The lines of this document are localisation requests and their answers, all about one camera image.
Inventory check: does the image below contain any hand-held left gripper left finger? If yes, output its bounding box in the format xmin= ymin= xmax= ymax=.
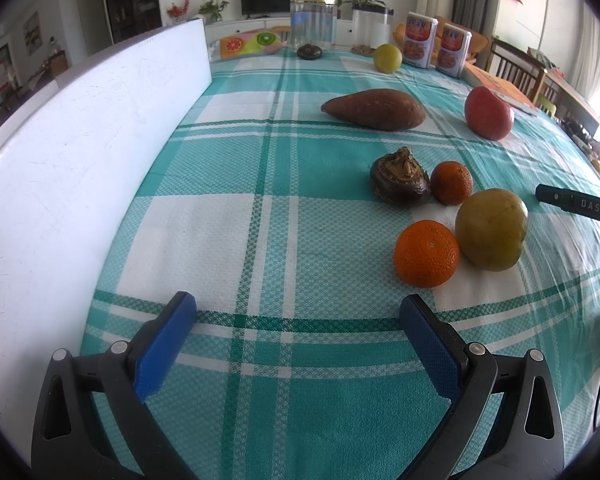
xmin=31 ymin=290 xmax=201 ymax=480

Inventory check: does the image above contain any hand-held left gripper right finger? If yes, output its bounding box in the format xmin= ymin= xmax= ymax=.
xmin=399 ymin=294 xmax=566 ymax=480

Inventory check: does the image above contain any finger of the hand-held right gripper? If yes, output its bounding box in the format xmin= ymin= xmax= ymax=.
xmin=535 ymin=183 xmax=575 ymax=209

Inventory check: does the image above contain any large yellow-green pear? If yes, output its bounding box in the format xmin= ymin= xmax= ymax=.
xmin=454 ymin=188 xmax=529 ymax=272

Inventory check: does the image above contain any large orange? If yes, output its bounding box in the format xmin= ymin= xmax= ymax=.
xmin=393 ymin=220 xmax=461 ymax=289

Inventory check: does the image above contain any red apple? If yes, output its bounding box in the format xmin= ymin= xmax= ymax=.
xmin=463 ymin=86 xmax=515 ymax=141

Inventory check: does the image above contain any small orange tangerine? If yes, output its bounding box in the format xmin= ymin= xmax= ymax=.
xmin=430 ymin=161 xmax=474 ymax=206

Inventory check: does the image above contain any brown water chestnut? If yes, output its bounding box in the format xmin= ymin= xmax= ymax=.
xmin=370 ymin=146 xmax=432 ymax=206

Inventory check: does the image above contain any brown sweet potato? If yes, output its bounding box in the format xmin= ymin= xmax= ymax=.
xmin=321 ymin=89 xmax=427 ymax=132

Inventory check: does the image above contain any small yellow-green apple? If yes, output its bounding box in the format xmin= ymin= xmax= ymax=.
xmin=373 ymin=44 xmax=404 ymax=75

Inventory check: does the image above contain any wooden side table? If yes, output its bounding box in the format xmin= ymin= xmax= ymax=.
xmin=545 ymin=67 xmax=600 ymax=126

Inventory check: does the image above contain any orange book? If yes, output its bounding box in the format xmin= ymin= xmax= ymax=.
xmin=462 ymin=62 xmax=538 ymax=116

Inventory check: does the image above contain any wooden chair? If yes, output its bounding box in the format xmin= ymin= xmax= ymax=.
xmin=487 ymin=36 xmax=548 ymax=103

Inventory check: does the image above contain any teal plaid tablecloth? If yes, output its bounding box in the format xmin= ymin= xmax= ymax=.
xmin=80 ymin=42 xmax=600 ymax=480

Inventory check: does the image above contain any white foam board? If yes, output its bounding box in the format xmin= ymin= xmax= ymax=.
xmin=0 ymin=17 xmax=213 ymax=411

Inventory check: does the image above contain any clear container with black lid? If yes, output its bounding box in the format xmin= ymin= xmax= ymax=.
xmin=351 ymin=7 xmax=395 ymax=56

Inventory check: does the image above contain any glass jar with gold lid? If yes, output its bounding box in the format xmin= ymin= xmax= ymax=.
xmin=289 ymin=0 xmax=337 ymax=51

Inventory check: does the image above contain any colourful printed packet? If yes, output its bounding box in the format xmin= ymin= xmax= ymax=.
xmin=219 ymin=30 xmax=287 ymax=59

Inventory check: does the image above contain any green potted plant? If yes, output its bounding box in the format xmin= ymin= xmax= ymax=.
xmin=198 ymin=0 xmax=230 ymax=23

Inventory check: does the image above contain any dark display cabinet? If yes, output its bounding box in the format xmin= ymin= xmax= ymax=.
xmin=102 ymin=0 xmax=162 ymax=46

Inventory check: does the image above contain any framed wall picture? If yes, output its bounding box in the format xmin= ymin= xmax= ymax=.
xmin=24 ymin=12 xmax=42 ymax=55

